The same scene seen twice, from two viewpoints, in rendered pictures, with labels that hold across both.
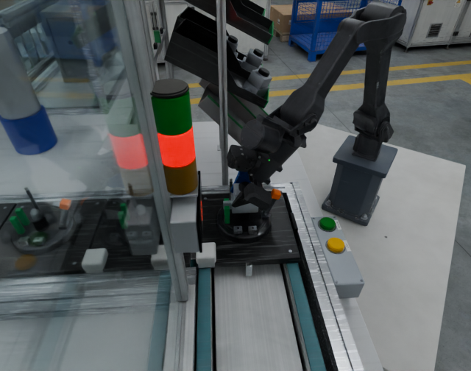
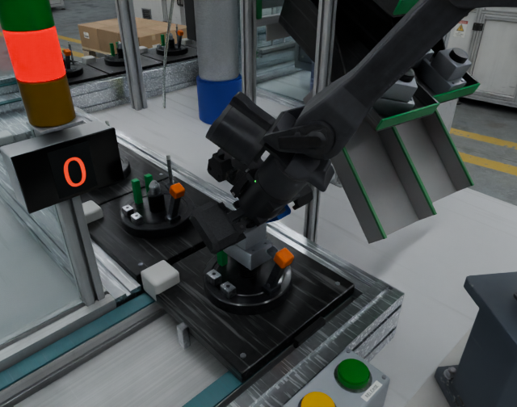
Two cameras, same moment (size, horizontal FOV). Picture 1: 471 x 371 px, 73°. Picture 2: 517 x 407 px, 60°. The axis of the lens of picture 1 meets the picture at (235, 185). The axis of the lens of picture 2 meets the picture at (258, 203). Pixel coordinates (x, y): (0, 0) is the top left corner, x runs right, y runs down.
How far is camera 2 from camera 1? 0.52 m
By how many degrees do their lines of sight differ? 41
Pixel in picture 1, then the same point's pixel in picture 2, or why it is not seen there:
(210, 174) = (335, 226)
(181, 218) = (9, 148)
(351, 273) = not seen: outside the picture
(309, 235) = (305, 366)
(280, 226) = (279, 319)
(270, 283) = (193, 379)
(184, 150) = (18, 57)
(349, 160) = (492, 299)
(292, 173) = (457, 296)
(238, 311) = (122, 371)
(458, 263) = not seen: outside the picture
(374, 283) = not seen: outside the picture
